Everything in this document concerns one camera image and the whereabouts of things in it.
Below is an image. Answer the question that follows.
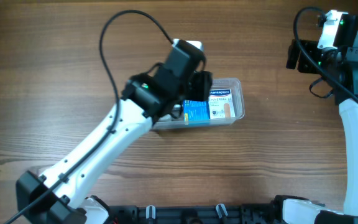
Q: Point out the blue VapoDrops box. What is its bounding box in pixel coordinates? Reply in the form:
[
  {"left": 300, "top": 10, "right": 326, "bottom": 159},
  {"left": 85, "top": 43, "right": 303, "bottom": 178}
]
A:
[{"left": 183, "top": 100, "right": 209, "bottom": 121}]

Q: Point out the white Hansaplast plaster box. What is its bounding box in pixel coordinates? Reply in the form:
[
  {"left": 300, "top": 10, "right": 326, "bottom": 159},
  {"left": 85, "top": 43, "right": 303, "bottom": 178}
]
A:
[{"left": 208, "top": 89, "right": 236, "bottom": 119}]

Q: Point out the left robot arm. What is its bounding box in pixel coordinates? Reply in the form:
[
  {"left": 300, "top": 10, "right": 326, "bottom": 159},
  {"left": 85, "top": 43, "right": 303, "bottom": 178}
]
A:
[{"left": 16, "top": 39, "right": 212, "bottom": 223}]

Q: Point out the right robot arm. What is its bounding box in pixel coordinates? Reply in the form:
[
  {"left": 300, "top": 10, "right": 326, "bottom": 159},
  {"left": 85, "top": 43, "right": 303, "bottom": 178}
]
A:
[{"left": 275, "top": 9, "right": 358, "bottom": 223}]

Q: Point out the clear plastic container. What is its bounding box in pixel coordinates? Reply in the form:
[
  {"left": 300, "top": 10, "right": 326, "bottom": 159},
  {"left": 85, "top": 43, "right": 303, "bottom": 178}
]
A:
[{"left": 153, "top": 78, "right": 245, "bottom": 130}]

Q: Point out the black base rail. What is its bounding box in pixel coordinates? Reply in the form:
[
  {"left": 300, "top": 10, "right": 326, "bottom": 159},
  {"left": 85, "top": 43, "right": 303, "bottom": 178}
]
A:
[{"left": 106, "top": 203, "right": 281, "bottom": 224}]

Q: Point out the left black cable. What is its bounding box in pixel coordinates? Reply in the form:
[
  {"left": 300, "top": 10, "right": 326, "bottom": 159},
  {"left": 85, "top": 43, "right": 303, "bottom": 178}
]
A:
[{"left": 4, "top": 9, "right": 175, "bottom": 224}]

